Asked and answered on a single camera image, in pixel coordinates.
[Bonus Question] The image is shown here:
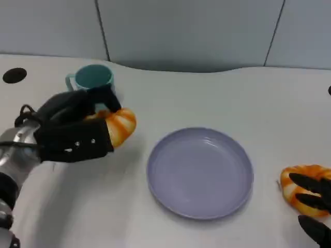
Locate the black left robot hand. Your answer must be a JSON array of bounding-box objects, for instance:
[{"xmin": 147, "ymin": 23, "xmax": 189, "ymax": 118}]
[{"xmin": 33, "ymin": 86, "xmax": 122, "ymax": 163}]

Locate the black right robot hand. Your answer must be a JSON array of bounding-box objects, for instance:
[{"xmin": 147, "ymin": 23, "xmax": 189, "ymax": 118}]
[{"xmin": 289, "ymin": 172, "xmax": 331, "ymax": 248}]

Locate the orange and white bread roll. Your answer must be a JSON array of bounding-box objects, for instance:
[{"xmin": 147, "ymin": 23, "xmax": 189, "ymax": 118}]
[
  {"xmin": 280, "ymin": 164, "xmax": 331, "ymax": 217},
  {"xmin": 85, "ymin": 107, "xmax": 137, "ymax": 149}
]

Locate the pale green mug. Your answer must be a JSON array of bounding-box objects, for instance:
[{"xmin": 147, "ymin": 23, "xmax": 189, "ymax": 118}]
[{"xmin": 65, "ymin": 64, "xmax": 117, "ymax": 111}]

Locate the lilac plate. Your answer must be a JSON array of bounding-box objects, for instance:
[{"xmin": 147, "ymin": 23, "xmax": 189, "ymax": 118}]
[{"xmin": 146, "ymin": 127, "xmax": 254, "ymax": 220}]

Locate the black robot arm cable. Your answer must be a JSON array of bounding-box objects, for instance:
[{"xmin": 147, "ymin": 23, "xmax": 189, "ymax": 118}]
[{"xmin": 14, "ymin": 104, "xmax": 42, "ymax": 128}]

